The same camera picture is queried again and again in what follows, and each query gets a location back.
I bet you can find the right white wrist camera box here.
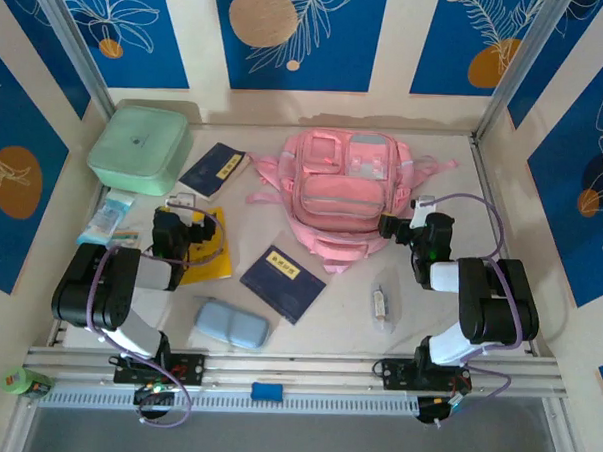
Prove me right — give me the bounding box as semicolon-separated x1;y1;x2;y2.
411;194;437;229

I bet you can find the small colourful card packet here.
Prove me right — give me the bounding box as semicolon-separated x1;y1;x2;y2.
110;227;143;248

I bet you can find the green tape roll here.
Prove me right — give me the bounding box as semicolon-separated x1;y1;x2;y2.
1;365;56;400

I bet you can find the blue white tissue packet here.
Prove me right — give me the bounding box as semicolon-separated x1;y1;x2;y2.
75;188;136;253

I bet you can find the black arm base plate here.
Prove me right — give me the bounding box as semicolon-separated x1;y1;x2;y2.
379;358;475;395
112;350;207;388

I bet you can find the thin navy book yellow label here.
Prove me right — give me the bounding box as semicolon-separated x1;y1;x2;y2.
237;242;329;327

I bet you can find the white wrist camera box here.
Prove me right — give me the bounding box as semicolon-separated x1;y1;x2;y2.
165;191;198;210
411;194;437;229

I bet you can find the blue sponge block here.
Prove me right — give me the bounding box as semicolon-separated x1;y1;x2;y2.
250;382;286;401

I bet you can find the pink backpack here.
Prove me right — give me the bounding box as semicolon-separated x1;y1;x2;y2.
243;125;461;280

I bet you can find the aluminium front rail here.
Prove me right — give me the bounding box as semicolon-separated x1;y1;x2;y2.
23;336;571;399

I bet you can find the mint green square case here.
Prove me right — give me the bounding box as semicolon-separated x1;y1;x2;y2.
85;104;196;198

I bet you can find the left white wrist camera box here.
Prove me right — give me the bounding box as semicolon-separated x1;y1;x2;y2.
165;191;198;210

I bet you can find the small clear plastic bottle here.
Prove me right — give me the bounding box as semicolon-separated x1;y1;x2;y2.
369;273;400;336

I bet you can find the thick navy book yellow label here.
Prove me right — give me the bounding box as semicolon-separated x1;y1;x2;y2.
177;140;251;204

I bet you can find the aluminium frame post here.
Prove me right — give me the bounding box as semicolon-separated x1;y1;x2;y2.
472;0;567;148
23;0;121;124

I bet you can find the black controller box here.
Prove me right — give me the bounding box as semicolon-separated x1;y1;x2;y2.
415;393;463;429
132;382;176;415

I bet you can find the grey-blue pencil case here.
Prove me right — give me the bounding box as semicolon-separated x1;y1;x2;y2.
192;299;272;351

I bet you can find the grey slotted cable duct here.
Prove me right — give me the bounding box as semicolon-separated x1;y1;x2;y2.
37;378;421;425

